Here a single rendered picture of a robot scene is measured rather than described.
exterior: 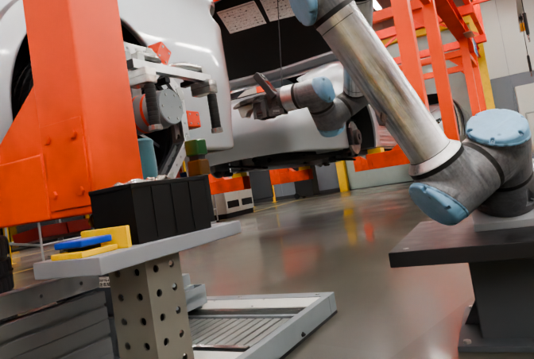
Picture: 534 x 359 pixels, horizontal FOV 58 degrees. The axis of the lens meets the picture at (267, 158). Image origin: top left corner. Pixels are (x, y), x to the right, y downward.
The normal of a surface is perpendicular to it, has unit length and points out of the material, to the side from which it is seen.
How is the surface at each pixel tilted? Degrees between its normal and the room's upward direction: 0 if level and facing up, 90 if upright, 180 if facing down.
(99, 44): 90
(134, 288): 90
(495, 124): 40
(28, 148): 90
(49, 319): 90
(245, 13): 143
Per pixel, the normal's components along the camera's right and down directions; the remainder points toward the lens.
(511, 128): -0.31, -0.76
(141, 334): -0.48, 0.03
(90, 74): 0.87, -0.16
